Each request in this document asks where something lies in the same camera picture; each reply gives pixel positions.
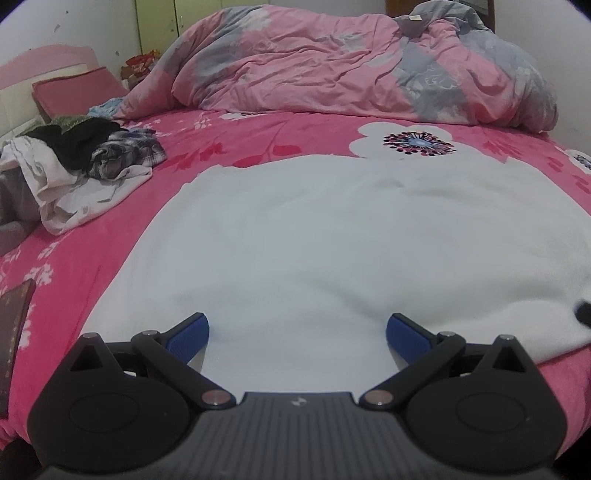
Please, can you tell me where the pink grey floral duvet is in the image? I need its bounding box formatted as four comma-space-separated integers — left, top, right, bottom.
113, 0, 559, 134

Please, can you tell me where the white sweatshirt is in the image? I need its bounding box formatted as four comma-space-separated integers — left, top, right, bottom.
81, 154, 591, 393

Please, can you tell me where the wooden door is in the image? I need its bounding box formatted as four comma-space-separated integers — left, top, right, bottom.
385, 0, 497, 33

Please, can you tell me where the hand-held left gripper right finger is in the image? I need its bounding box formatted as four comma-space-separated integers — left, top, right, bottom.
360, 312, 536, 411

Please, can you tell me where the green patterned garment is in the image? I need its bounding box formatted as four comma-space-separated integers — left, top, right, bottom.
51, 114, 93, 134

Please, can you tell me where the grey garment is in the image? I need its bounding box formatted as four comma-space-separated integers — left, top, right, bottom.
0, 171, 42, 254

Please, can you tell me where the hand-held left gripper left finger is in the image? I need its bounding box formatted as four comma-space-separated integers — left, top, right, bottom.
68, 312, 234, 411

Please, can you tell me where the pink white headboard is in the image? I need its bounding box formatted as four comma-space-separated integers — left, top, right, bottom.
0, 45, 100, 139

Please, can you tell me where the white shirt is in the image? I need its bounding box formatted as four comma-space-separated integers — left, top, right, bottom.
0, 136, 153, 236

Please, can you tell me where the red snack bag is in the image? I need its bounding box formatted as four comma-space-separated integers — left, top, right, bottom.
121, 52, 160, 79

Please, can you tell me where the pale yellow wardrobe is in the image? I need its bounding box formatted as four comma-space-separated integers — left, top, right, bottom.
134, 0, 232, 54

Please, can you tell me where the pink floral bed sheet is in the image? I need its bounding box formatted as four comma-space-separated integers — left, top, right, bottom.
0, 108, 591, 444

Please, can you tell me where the pink pillow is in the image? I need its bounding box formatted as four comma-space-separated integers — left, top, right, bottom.
31, 67, 130, 123

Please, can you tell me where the light blue cloth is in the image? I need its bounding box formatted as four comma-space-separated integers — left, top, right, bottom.
88, 98, 127, 118

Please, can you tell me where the black smartphone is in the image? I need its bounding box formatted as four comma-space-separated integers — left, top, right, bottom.
0, 278, 37, 416

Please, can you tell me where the black garment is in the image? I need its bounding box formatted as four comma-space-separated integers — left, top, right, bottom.
23, 117, 125, 178

